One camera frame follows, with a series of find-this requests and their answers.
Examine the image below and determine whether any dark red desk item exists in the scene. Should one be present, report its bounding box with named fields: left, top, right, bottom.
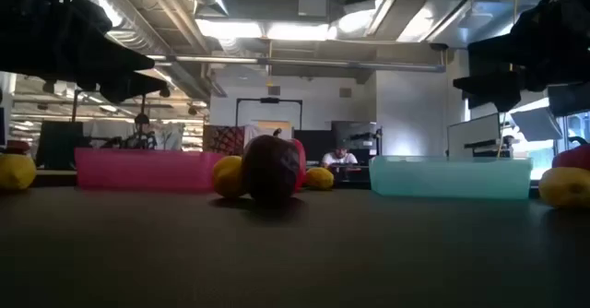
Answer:
left=4, top=140, right=31, bottom=155

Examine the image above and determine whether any white board panel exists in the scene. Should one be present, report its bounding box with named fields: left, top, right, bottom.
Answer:
left=445, top=113, right=502, bottom=158

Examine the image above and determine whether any white draped cloth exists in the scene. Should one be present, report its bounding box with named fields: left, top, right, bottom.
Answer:
left=154, top=122, right=186, bottom=151

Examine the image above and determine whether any dark red apple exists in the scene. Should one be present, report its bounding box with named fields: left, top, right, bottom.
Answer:
left=242, top=128, right=301, bottom=206

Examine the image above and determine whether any black monitor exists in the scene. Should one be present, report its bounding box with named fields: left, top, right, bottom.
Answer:
left=35, top=120, right=85, bottom=169

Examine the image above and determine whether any black screen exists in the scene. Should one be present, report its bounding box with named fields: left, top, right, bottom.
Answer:
left=293, top=129, right=336, bottom=162

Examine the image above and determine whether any horizontal ceiling pipe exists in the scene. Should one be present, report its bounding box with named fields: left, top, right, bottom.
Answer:
left=146, top=53, right=447, bottom=73

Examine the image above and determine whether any ceiling strip light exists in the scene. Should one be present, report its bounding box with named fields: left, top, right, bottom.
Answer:
left=195, top=18, right=338, bottom=41

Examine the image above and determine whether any teal plastic basket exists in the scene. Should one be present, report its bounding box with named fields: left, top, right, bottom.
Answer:
left=368, top=155, right=535, bottom=201

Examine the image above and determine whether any white hanging sheet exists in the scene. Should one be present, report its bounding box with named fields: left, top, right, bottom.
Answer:
left=242, top=122, right=294, bottom=144

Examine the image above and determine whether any grey ceiling unit box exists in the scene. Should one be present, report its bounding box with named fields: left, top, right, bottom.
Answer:
left=298, top=0, right=329, bottom=18

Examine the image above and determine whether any grey tilted panel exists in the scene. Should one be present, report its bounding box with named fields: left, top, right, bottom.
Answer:
left=510, top=107, right=564, bottom=142

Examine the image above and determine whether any black gantry frame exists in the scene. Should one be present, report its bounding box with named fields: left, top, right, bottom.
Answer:
left=70, top=90, right=148, bottom=124
left=235, top=97, right=304, bottom=132

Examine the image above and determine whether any pink plastic basket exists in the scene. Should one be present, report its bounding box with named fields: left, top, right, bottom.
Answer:
left=74, top=147, right=225, bottom=193

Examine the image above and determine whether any yellow lemon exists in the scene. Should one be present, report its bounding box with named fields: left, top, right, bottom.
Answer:
left=537, top=166, right=590, bottom=209
left=211, top=155, right=246, bottom=199
left=0, top=153, right=38, bottom=192
left=304, top=166, right=336, bottom=191

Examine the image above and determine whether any person in patterned top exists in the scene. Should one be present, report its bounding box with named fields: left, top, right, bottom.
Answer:
left=120, top=113, right=158, bottom=150

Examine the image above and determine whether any red bell pepper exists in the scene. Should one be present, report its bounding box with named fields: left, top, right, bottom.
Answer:
left=289, top=137, right=308, bottom=192
left=551, top=136, right=590, bottom=171

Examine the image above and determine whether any patterned hanging cloth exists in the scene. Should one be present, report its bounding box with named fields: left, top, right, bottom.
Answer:
left=202, top=124, right=245, bottom=157

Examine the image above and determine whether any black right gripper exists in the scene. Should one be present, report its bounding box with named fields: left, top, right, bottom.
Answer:
left=453, top=0, right=590, bottom=113

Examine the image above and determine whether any person in white top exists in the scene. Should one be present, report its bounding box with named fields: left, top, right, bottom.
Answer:
left=321, top=147, right=359, bottom=167

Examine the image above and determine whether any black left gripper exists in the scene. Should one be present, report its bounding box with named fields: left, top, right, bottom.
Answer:
left=49, top=0, right=171, bottom=105

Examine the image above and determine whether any black table mat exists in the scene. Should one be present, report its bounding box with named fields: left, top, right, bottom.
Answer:
left=0, top=185, right=590, bottom=308

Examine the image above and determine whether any ribbed silver duct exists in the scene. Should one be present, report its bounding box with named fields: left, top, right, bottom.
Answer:
left=68, top=0, right=218, bottom=104

